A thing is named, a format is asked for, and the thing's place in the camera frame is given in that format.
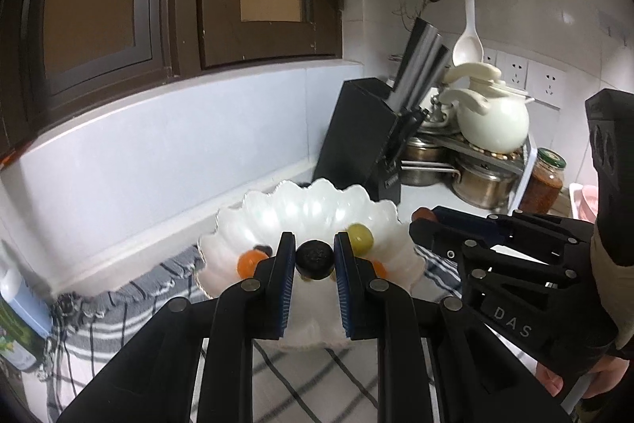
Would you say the green dish soap bottle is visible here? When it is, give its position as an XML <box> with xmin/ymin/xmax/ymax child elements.
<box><xmin>0</xmin><ymin>299</ymin><xmax>40</xmax><ymax>371</ymax></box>

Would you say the white hanging ladle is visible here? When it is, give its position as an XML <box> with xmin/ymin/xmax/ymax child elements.
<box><xmin>452</xmin><ymin>0</ymin><xmax>485</xmax><ymax>64</ymax></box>

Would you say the white board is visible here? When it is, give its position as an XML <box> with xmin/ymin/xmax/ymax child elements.
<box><xmin>508</xmin><ymin>140</ymin><xmax>538</xmax><ymax>213</ymax></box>

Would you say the steel handled knife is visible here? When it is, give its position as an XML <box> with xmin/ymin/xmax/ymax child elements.
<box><xmin>391</xmin><ymin>17</ymin><xmax>439</xmax><ymax>101</ymax></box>
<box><xmin>411</xmin><ymin>44</ymin><xmax>451</xmax><ymax>109</ymax></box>
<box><xmin>396</xmin><ymin>31</ymin><xmax>444</xmax><ymax>107</ymax></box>

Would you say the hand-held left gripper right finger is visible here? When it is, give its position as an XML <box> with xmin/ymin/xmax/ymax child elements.
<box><xmin>333</xmin><ymin>232</ymin><xmax>573</xmax><ymax>423</ymax></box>

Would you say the dark round fruit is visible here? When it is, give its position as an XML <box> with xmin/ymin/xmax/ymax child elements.
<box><xmin>296</xmin><ymin>241</ymin><xmax>334</xmax><ymax>281</ymax></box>

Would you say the white scalloped bowl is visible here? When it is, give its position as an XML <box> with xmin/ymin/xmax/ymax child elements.
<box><xmin>197</xmin><ymin>178</ymin><xmax>426</xmax><ymax>349</ymax></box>

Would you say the steel pot with handle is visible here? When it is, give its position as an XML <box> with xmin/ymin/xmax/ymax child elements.
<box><xmin>452</xmin><ymin>155</ymin><xmax>521</xmax><ymax>210</ymax></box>

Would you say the blue pump bottle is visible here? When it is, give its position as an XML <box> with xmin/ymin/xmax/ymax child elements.
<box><xmin>0</xmin><ymin>245</ymin><xmax>53</xmax><ymax>339</ymax></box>

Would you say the black knife block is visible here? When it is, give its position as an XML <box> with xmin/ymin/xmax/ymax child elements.
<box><xmin>312</xmin><ymin>78</ymin><xmax>402</xmax><ymax>203</ymax></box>

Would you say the dark brown wall cabinet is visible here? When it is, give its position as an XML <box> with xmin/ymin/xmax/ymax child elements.
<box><xmin>0</xmin><ymin>0</ymin><xmax>345</xmax><ymax>156</ymax></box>

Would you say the checked grey white cloth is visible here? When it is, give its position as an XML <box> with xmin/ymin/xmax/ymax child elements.
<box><xmin>47</xmin><ymin>245</ymin><xmax>461</xmax><ymax>423</ymax></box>

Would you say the large orange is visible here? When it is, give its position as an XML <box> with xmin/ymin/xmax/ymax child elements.
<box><xmin>237</xmin><ymin>251</ymin><xmax>268</xmax><ymax>279</ymax></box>

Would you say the white plastic container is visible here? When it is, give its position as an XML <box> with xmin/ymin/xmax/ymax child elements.
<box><xmin>567</xmin><ymin>182</ymin><xmax>600</xmax><ymax>223</ymax></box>

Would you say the green grape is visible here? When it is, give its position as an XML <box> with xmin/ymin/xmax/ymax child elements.
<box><xmin>345</xmin><ymin>224</ymin><xmax>374</xmax><ymax>255</ymax></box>

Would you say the wooden bead trivet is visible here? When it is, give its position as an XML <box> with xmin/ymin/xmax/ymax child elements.
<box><xmin>463</xmin><ymin>140</ymin><xmax>526</xmax><ymax>161</ymax></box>

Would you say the white ceramic pot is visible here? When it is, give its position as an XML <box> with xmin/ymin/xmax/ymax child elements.
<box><xmin>456</xmin><ymin>76</ymin><xmax>536</xmax><ymax>153</ymax></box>

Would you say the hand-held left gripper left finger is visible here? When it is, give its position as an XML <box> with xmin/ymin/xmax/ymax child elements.
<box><xmin>57</xmin><ymin>232</ymin><xmax>297</xmax><ymax>423</ymax></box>

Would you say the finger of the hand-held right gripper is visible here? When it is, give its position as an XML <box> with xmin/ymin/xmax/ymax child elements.
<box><xmin>428</xmin><ymin>205</ymin><xmax>595</xmax><ymax>250</ymax></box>
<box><xmin>409</xmin><ymin>220</ymin><xmax>595</xmax><ymax>305</ymax></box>

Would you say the wire whisk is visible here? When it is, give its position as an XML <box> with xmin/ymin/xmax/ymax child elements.
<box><xmin>401</xmin><ymin>0</ymin><xmax>427</xmax><ymax>30</ymax></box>

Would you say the glass jar of red sauce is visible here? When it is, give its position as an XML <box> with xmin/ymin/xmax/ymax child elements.
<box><xmin>518</xmin><ymin>148</ymin><xmax>567</xmax><ymax>213</ymax></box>

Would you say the person's right hand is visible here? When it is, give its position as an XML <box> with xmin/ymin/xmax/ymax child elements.
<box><xmin>536</xmin><ymin>354</ymin><xmax>634</xmax><ymax>411</ymax></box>

